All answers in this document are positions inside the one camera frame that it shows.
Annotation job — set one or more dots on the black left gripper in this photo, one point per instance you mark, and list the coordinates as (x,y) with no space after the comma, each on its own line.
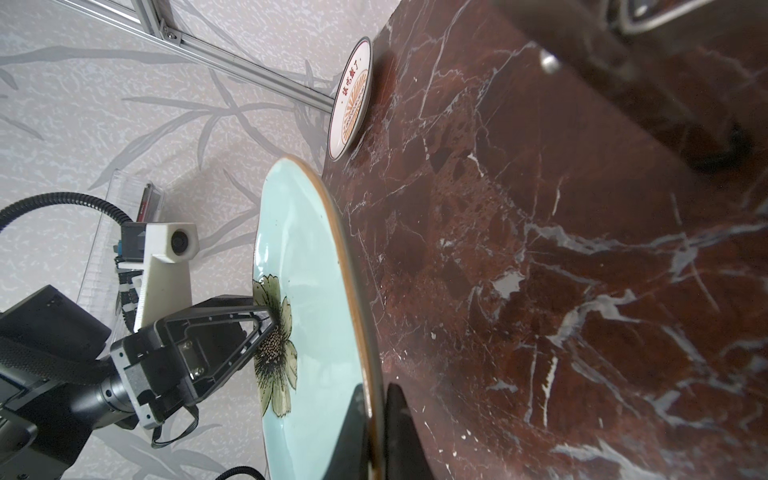
(56,389)

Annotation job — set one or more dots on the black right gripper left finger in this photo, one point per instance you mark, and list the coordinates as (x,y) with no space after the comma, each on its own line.
(351,456)

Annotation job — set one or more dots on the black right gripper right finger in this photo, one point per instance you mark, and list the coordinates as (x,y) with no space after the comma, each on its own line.
(405,456)

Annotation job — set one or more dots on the green flower plate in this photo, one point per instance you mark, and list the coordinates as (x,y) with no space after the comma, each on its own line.
(325,343)

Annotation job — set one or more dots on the large orange sunburst plate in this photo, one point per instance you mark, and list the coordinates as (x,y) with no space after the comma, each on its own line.
(351,100)

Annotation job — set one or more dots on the stainless steel dish rack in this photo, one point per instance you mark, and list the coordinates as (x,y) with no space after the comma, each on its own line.
(654,62)

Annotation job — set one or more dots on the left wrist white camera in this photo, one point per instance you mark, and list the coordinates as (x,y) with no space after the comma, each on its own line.
(161,253)

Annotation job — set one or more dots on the aluminium frame rail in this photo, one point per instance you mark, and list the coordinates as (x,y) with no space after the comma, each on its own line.
(145,20)

